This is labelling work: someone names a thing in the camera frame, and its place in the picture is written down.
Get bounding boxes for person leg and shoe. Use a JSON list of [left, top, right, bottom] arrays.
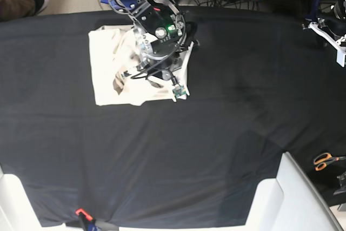
[[1, 0, 49, 22]]

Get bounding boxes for cream white T-shirt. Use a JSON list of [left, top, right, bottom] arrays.
[[88, 24, 190, 107]]

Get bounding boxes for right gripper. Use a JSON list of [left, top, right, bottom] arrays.
[[135, 44, 189, 80]]

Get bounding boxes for orange handled scissors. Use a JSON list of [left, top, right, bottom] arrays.
[[313, 153, 345, 171]]

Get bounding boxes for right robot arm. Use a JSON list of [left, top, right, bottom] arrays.
[[107, 0, 197, 82]]

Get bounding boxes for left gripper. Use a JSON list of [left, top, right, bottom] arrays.
[[317, 6, 345, 41]]

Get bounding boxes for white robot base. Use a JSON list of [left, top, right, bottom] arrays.
[[1, 172, 66, 231], [119, 150, 343, 230]]

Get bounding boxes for black table cloth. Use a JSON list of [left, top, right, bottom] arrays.
[[1, 7, 345, 228]]

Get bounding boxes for orange blue clamp bottom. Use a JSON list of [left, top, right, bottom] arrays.
[[75, 208, 119, 231]]

